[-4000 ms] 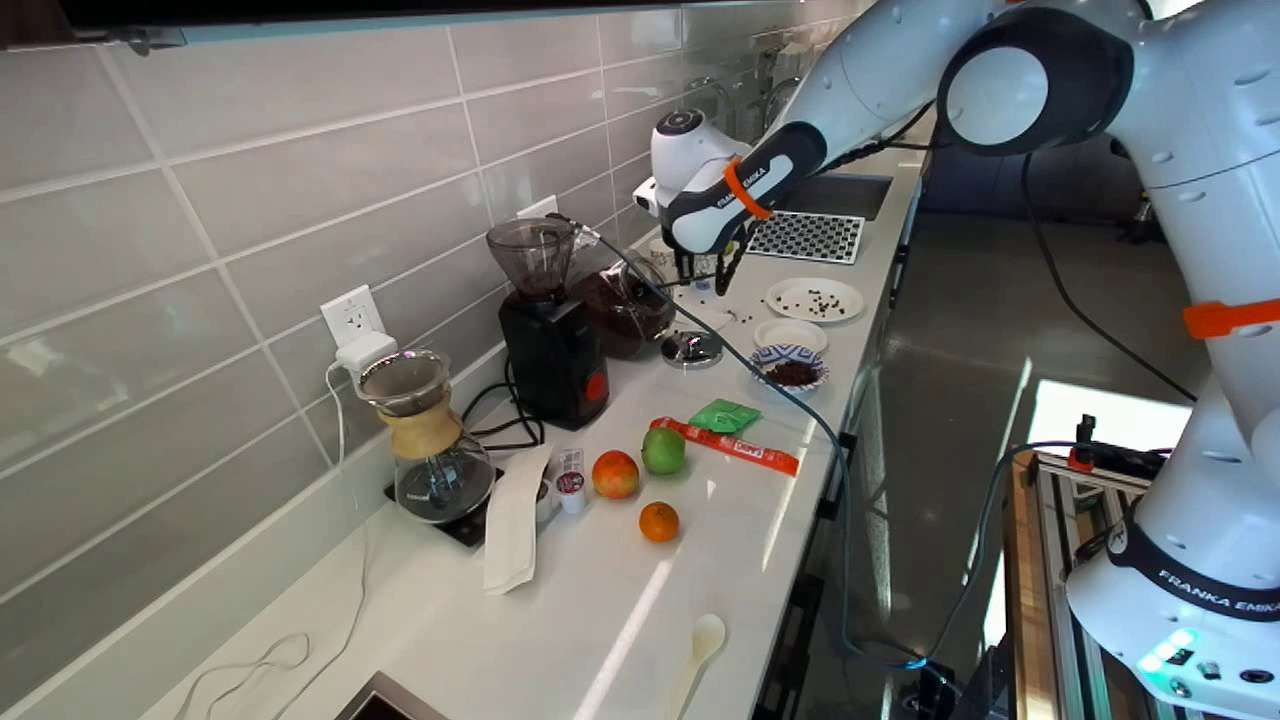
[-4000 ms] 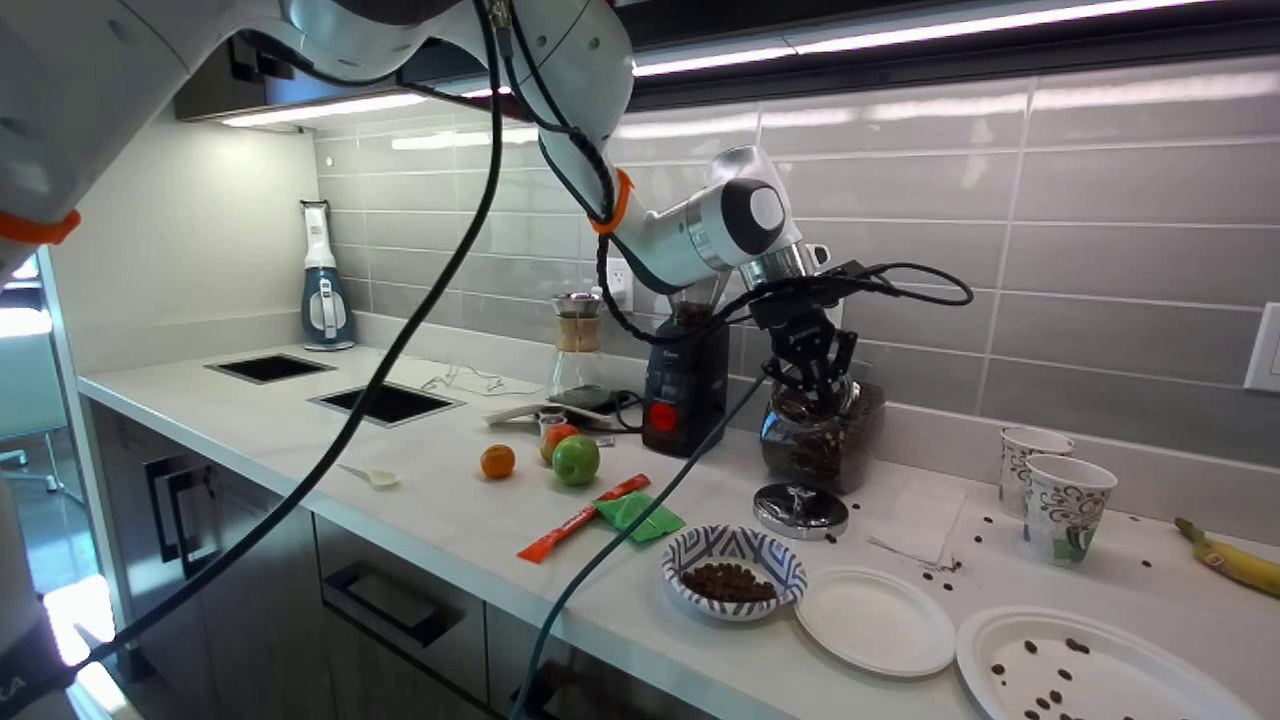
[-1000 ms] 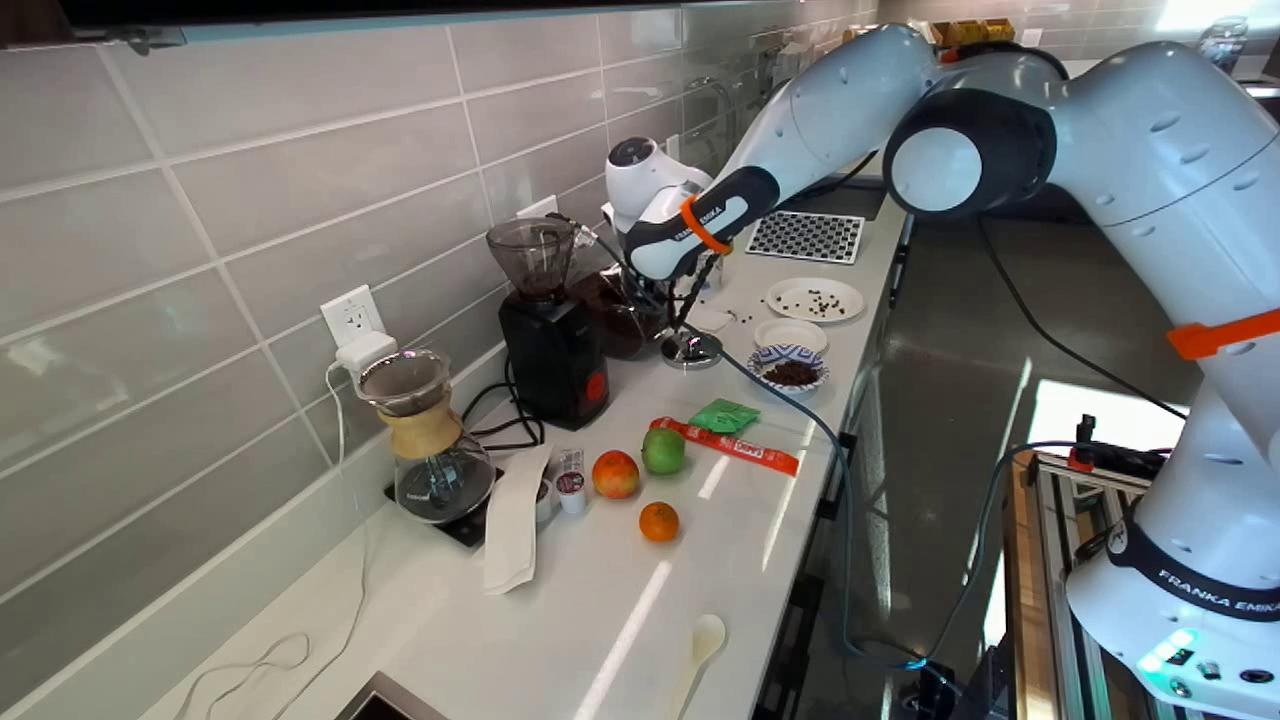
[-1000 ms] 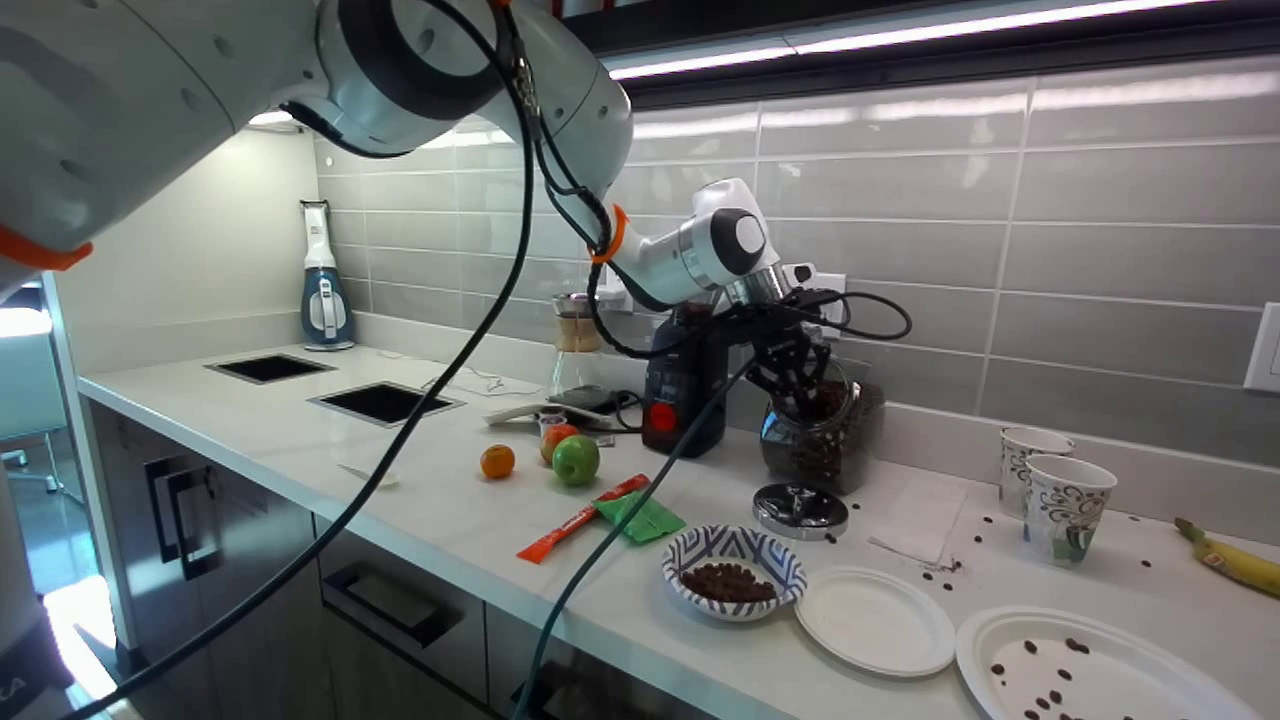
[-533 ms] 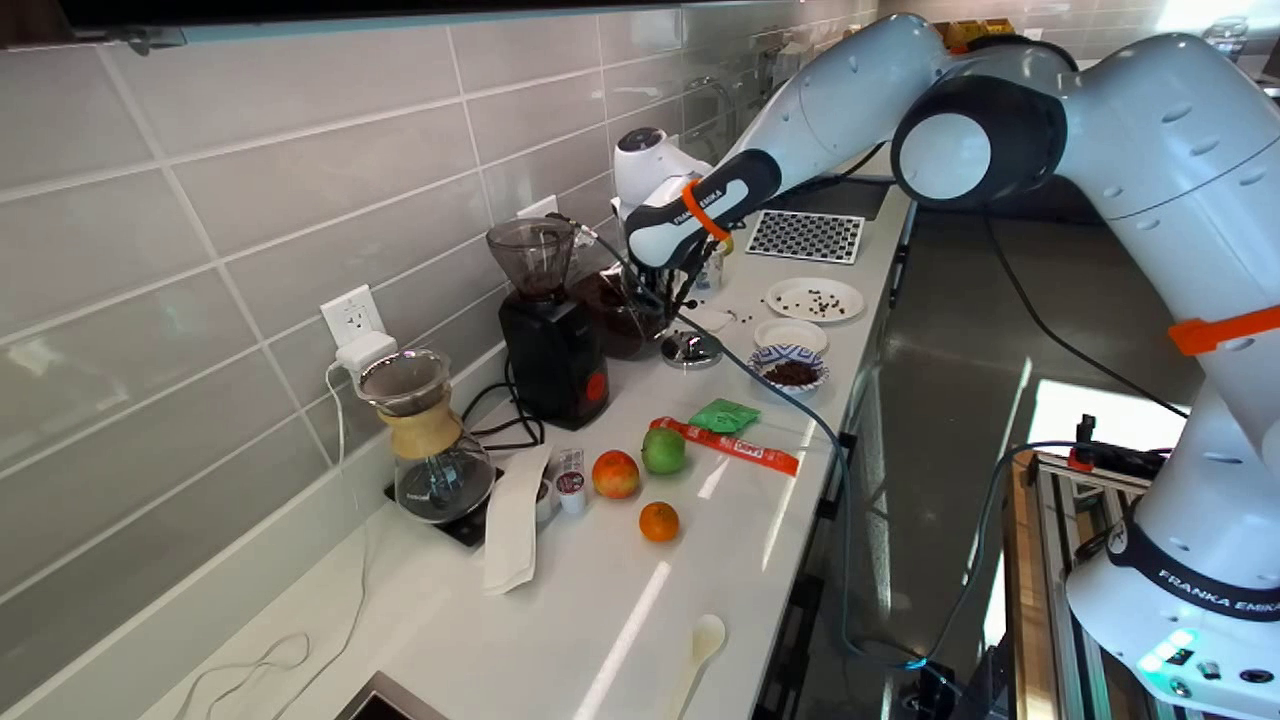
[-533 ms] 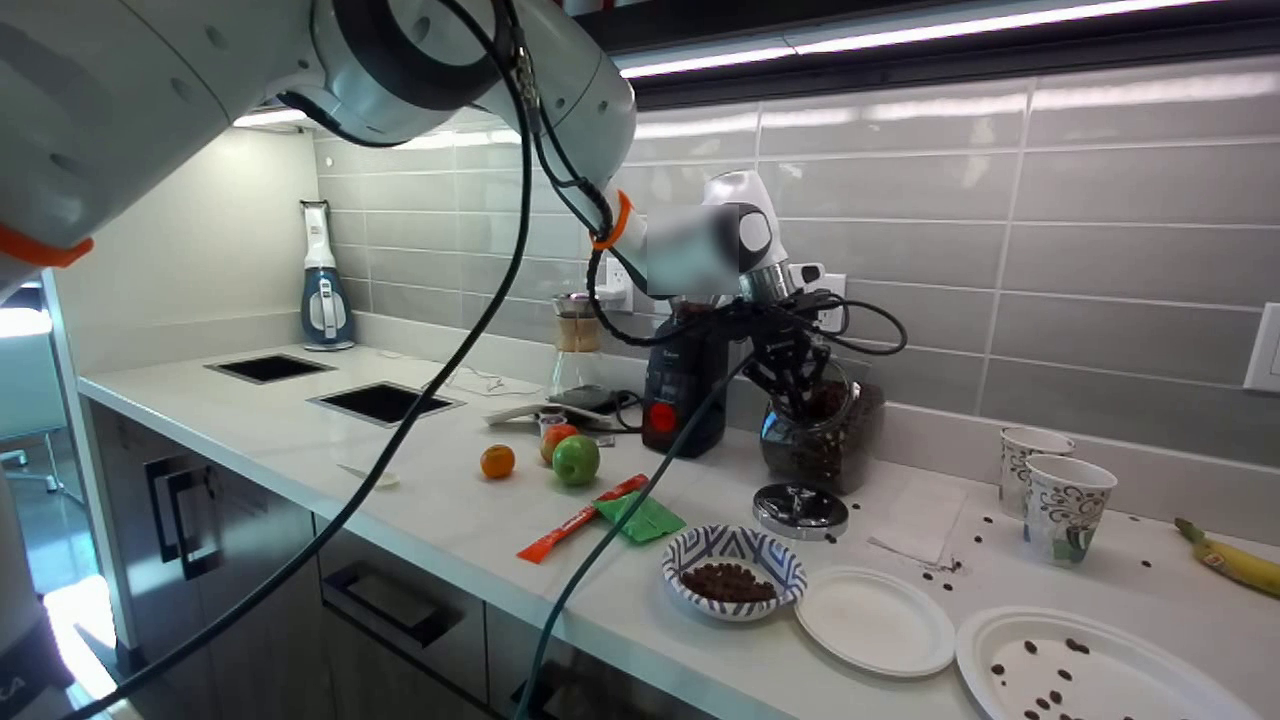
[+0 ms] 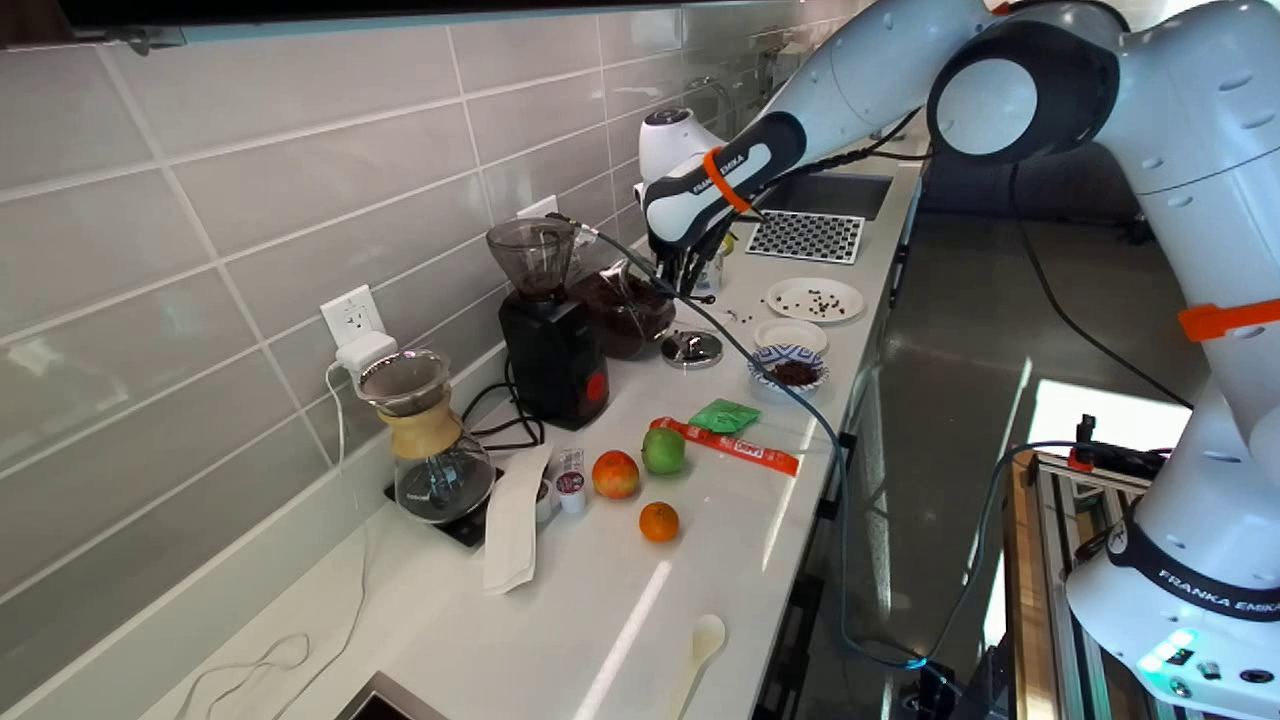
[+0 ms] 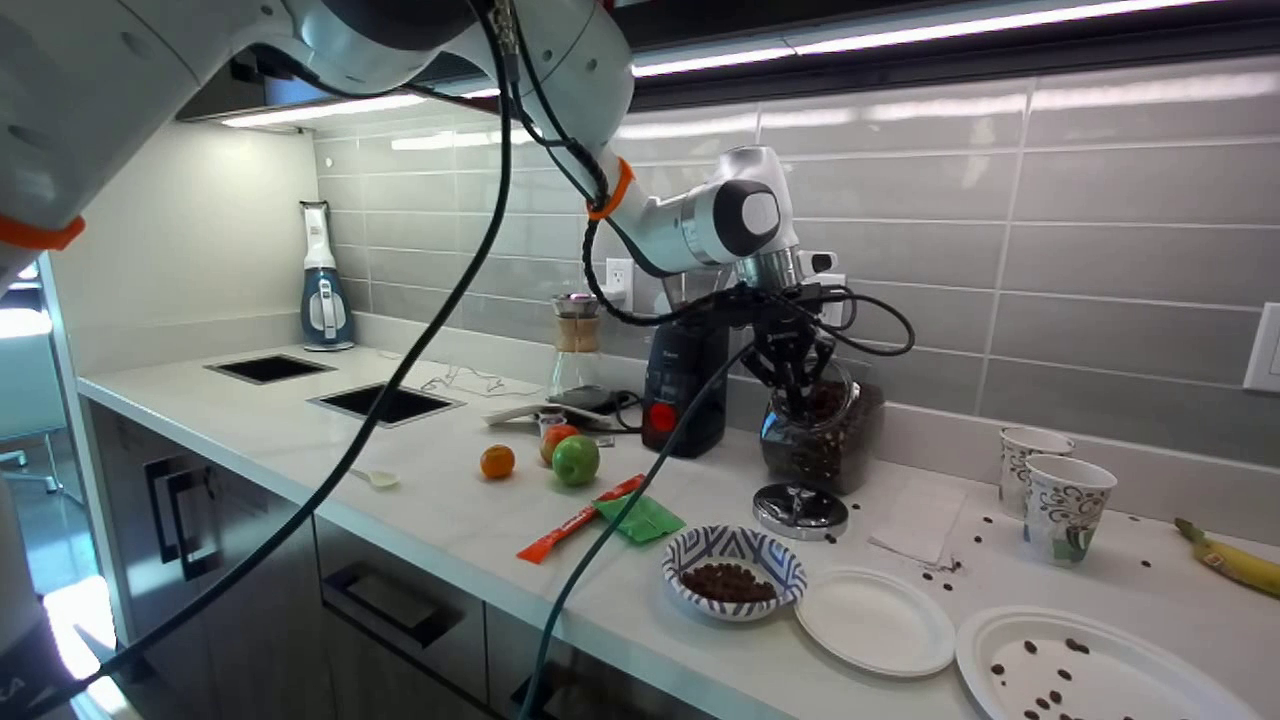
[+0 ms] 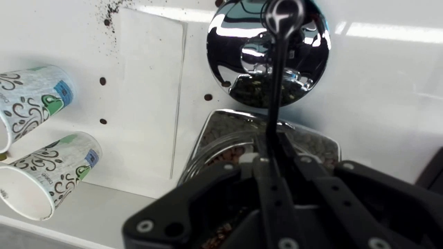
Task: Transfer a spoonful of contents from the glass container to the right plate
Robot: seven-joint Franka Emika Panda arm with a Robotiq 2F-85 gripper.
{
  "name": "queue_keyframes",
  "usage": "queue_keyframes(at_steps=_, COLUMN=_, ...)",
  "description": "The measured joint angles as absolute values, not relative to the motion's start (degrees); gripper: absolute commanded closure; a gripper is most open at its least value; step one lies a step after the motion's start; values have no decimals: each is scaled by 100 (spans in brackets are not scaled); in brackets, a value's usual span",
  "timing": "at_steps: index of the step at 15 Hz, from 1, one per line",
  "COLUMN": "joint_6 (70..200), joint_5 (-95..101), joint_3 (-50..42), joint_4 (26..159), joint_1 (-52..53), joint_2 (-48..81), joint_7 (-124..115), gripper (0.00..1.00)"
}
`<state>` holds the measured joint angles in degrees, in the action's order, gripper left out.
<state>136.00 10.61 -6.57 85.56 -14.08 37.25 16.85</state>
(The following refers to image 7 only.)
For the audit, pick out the small white plate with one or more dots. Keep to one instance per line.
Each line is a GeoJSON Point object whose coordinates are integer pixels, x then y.
{"type": "Point", "coordinates": [800, 334]}

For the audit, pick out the dark kitchen island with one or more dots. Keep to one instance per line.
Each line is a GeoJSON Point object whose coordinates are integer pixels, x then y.
{"type": "Point", "coordinates": [1040, 186]}

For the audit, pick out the small white printed packet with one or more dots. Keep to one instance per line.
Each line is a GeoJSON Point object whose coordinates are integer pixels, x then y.
{"type": "Point", "coordinates": [571, 489]}

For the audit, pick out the small orange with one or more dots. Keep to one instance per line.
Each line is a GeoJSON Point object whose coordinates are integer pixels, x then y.
{"type": "Point", "coordinates": [656, 523]}

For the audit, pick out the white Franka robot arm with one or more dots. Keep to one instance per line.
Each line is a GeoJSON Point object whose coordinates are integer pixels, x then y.
{"type": "Point", "coordinates": [881, 66]}

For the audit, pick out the white wall outlet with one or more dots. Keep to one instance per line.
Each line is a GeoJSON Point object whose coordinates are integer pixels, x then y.
{"type": "Point", "coordinates": [349, 312]}

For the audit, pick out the glass pour-over carafe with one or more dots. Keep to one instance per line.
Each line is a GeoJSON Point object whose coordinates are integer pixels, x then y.
{"type": "Point", "coordinates": [425, 441]}

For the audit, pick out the blue patterned bowl with beans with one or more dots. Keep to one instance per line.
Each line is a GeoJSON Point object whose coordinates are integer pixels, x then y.
{"type": "Point", "coordinates": [792, 369]}

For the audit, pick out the white plastic spoon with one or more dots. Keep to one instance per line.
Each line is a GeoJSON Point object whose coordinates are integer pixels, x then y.
{"type": "Point", "coordinates": [702, 637]}

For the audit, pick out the large white paper plate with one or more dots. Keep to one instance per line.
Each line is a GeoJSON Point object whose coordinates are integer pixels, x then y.
{"type": "Point", "coordinates": [817, 303]}

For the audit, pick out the white plug adapter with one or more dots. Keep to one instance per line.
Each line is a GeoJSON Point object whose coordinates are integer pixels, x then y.
{"type": "Point", "coordinates": [360, 355]}

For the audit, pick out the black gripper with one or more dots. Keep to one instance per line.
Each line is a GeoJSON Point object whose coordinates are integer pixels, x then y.
{"type": "Point", "coordinates": [702, 252]}

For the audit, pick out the black white checkered mat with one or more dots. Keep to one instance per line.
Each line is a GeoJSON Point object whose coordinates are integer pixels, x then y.
{"type": "Point", "coordinates": [821, 239]}

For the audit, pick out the black coffee scale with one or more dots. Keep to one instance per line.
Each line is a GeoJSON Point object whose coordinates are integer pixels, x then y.
{"type": "Point", "coordinates": [468, 523]}

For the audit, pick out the orange stick sachet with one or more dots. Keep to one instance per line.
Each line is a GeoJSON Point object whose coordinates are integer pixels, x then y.
{"type": "Point", "coordinates": [742, 452]}

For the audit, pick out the orange red fruit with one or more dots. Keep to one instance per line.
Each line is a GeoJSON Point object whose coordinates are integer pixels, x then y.
{"type": "Point", "coordinates": [618, 472]}

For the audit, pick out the green apple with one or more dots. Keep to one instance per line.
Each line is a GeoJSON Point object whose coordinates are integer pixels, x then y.
{"type": "Point", "coordinates": [665, 452]}

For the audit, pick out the green packet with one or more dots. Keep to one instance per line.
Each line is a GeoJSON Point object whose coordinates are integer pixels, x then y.
{"type": "Point", "coordinates": [725, 419]}

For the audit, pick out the black coffee grinder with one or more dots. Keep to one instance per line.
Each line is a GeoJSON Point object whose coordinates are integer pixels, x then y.
{"type": "Point", "coordinates": [555, 360]}

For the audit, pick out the black clamp with red part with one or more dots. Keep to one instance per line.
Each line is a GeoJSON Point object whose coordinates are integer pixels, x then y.
{"type": "Point", "coordinates": [1115, 456]}

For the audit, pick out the white paper towel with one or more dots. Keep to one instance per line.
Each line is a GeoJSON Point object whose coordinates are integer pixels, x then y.
{"type": "Point", "coordinates": [513, 525]}

